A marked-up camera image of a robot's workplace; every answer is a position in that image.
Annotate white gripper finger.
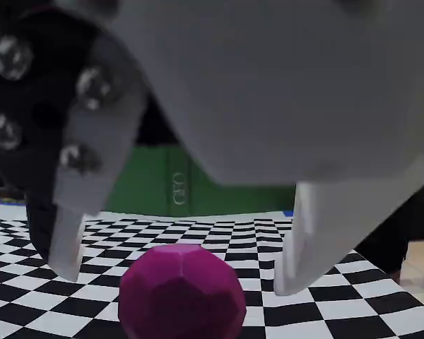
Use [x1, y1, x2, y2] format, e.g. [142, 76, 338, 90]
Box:
[273, 164, 424, 297]

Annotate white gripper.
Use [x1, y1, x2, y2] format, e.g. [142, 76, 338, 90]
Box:
[102, 0, 424, 185]

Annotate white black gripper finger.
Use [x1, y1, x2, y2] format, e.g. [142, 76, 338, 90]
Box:
[0, 9, 148, 283]

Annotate pink faceted ball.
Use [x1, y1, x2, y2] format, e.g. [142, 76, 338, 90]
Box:
[118, 243, 247, 339]

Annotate green game box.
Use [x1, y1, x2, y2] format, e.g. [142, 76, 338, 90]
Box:
[105, 144, 298, 218]

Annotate black white checkered mat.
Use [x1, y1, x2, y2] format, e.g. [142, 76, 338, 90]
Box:
[0, 203, 424, 339]

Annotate colourful patterned tablecloth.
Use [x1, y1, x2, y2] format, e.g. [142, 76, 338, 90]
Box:
[0, 192, 26, 206]

